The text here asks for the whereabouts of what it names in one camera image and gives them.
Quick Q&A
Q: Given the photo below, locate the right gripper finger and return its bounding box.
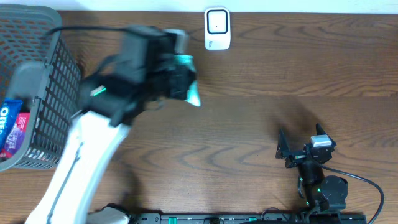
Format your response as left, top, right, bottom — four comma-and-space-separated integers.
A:
275, 129, 290, 159
315, 123, 326, 136

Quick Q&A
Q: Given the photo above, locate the green tissue wipes pack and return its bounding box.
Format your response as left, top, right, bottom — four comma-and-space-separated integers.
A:
174, 54, 201, 107

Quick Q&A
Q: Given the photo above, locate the blue Oreo cookie pack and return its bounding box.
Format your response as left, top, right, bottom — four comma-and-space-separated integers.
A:
0, 98, 23, 148

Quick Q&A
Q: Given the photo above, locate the pink purple liners pack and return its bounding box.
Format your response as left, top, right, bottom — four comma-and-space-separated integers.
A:
1, 113, 30, 160

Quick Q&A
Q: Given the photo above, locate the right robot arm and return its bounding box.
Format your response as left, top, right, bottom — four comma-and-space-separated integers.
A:
275, 124, 348, 223

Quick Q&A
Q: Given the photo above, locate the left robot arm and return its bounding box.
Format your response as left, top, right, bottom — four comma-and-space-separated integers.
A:
26, 111, 131, 223

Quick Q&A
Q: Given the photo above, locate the white barcode scanner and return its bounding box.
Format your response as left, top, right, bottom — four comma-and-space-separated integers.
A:
204, 7, 231, 50

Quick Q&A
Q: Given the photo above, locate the grey plastic mesh basket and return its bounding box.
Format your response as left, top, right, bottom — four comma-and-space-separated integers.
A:
1, 4, 81, 170

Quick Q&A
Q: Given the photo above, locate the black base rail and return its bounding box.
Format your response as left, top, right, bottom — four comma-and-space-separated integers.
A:
86, 212, 368, 224

